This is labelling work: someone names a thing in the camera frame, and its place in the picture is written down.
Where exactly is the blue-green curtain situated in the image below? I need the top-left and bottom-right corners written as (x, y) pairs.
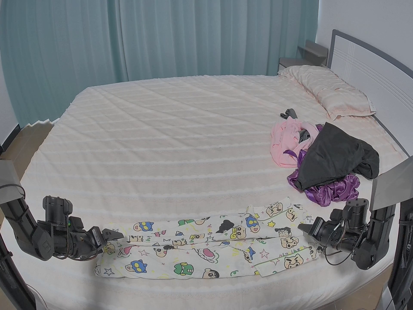
top-left (0, 0), bottom-right (320, 127)

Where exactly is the purple satin garment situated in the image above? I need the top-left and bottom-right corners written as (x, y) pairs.
top-left (283, 124), bottom-right (360, 207)

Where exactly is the pink garment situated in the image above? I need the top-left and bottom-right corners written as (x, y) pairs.
top-left (270, 118), bottom-right (318, 168)

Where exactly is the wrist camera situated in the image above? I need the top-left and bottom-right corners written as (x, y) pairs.
top-left (329, 208), bottom-right (347, 225)
top-left (67, 216), bottom-right (85, 233)

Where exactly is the dark grey garment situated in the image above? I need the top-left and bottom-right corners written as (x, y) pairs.
top-left (280, 108), bottom-right (312, 143)

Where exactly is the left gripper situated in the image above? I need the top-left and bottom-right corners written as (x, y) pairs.
top-left (81, 226), bottom-right (125, 254)

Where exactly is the grey bedside table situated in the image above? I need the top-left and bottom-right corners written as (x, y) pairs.
top-left (278, 40), bottom-right (329, 76)

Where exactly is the black cable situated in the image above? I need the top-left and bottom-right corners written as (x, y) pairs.
top-left (51, 249), bottom-right (99, 262)
top-left (324, 244), bottom-right (350, 265)

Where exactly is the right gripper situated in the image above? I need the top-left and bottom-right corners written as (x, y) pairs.
top-left (297, 217), bottom-right (344, 248)

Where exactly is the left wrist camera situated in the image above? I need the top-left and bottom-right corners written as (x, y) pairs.
top-left (67, 216), bottom-right (85, 233)

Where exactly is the white printed pyjama top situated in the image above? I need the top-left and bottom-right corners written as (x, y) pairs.
top-left (94, 196), bottom-right (325, 280)

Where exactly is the black garment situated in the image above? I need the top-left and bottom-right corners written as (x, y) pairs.
top-left (297, 121), bottom-right (380, 190)

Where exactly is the bed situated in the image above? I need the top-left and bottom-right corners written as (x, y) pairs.
top-left (19, 28), bottom-right (413, 310)

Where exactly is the pale pink pillow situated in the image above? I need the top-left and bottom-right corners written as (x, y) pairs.
top-left (277, 65), bottom-right (377, 122)

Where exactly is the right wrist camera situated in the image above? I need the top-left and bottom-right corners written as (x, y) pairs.
top-left (329, 208), bottom-right (347, 225)

